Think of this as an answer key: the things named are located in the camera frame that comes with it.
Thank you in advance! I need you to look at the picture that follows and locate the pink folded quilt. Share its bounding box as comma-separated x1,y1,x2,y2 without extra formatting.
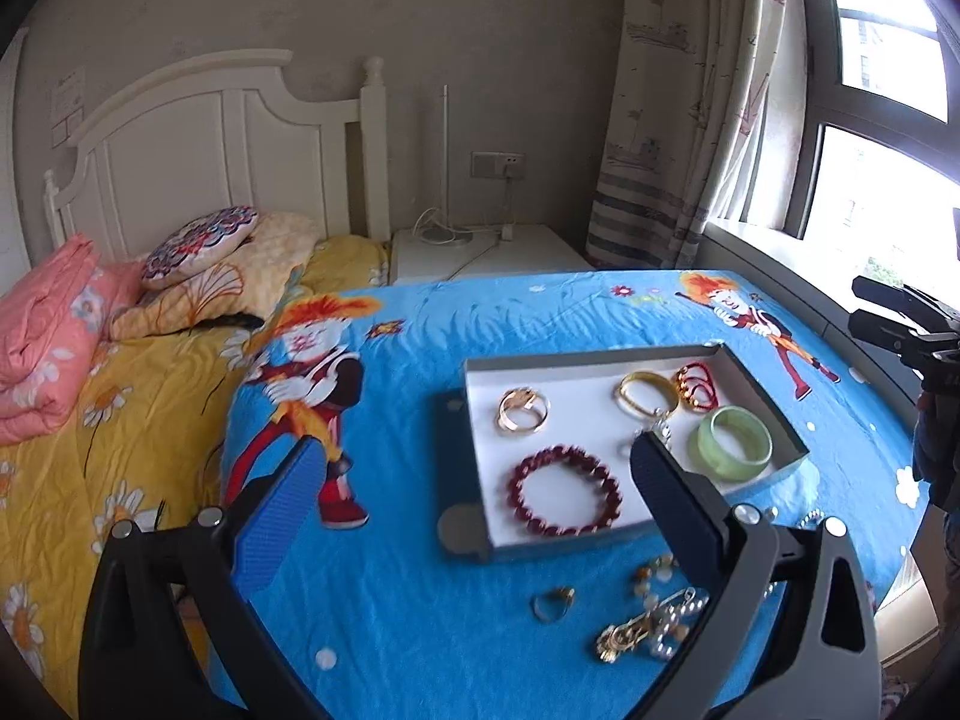
0,235,147,447

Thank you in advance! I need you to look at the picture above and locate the gold ring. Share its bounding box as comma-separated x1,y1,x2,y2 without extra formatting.
534,586,578,623

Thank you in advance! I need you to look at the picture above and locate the grey cardboard box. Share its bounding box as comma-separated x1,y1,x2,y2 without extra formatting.
433,343,811,562

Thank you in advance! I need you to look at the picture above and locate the yellow floral bedsheet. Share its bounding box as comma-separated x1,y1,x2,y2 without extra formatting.
0,234,391,720

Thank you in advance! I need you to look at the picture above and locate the gold charm pendant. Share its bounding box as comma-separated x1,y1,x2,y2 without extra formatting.
596,604,680,665

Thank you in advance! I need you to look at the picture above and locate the paper wall label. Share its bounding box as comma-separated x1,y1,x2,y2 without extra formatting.
51,69,85,145

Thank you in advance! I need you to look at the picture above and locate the red string bracelet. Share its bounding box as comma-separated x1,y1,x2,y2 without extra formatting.
673,362,719,412

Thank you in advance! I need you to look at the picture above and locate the wide gold bangle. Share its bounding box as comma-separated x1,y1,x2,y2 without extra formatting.
615,370,681,419

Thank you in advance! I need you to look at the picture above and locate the green jade bangle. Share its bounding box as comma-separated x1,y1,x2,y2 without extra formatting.
697,405,773,482

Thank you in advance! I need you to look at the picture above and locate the printed curtain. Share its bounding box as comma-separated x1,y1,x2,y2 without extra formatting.
585,0,803,271

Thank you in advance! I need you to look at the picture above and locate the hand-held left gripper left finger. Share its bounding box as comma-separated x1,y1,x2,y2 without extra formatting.
79,435,331,720

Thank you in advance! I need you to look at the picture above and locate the rose gold bracelet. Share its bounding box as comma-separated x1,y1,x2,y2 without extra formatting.
495,386,551,436

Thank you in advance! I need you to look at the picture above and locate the red bead bracelet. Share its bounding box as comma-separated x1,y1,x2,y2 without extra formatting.
508,446,623,539

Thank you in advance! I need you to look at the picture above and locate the blue printed blanket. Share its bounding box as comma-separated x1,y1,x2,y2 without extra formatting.
206,268,931,720

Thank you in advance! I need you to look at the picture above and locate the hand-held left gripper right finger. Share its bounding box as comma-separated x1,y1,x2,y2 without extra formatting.
630,431,882,720

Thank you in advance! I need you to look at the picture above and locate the yellow patterned pillow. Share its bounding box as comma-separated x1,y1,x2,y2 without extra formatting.
111,211,320,340

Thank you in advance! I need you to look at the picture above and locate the white headboard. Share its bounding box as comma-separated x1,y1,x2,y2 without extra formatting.
43,50,391,263

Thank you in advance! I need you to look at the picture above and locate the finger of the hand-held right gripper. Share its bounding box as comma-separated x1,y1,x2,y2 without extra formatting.
851,275,960,332
847,309,940,356

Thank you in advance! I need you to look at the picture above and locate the silver rhinestone bracelet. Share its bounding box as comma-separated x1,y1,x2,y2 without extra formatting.
636,409,674,451

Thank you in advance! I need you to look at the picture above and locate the white nightstand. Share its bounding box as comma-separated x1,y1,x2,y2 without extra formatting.
390,225,593,286

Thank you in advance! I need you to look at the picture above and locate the window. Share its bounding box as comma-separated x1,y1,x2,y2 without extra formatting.
780,0,960,293

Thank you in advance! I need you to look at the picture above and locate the white charger cable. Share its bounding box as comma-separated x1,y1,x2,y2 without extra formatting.
412,178,520,245

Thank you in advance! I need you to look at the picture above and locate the wall socket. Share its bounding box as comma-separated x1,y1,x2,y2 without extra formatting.
471,151,526,179

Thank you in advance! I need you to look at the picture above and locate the round patterned cushion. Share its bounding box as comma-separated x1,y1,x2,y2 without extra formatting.
141,204,260,291

